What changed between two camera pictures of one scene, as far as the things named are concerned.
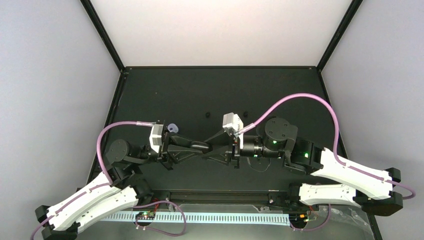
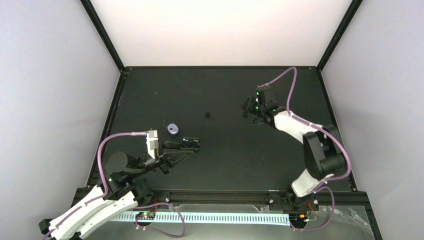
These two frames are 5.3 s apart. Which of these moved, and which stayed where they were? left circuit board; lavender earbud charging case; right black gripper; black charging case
Moved: black charging case; right black gripper
Stayed: left circuit board; lavender earbud charging case
